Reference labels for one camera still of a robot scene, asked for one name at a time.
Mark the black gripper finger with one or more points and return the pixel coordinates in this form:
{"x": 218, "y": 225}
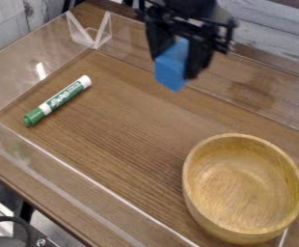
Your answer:
{"x": 159, "y": 36}
{"x": 201, "y": 49}

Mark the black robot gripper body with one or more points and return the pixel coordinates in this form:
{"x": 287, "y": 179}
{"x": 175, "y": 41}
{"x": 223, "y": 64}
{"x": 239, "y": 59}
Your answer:
{"x": 191, "y": 17}

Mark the blue rectangular block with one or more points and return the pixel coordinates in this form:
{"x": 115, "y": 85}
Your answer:
{"x": 170, "y": 66}

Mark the brown wooden bowl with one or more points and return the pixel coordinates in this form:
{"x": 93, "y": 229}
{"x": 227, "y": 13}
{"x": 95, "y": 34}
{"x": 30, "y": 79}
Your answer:
{"x": 241, "y": 188}

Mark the green Expo marker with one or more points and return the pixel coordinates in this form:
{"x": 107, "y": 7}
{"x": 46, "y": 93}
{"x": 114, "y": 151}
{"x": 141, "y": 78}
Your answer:
{"x": 51, "y": 104}

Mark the black metal table leg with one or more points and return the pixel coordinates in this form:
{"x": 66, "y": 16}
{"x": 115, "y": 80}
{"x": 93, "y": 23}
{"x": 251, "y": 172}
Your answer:
{"x": 26, "y": 211}

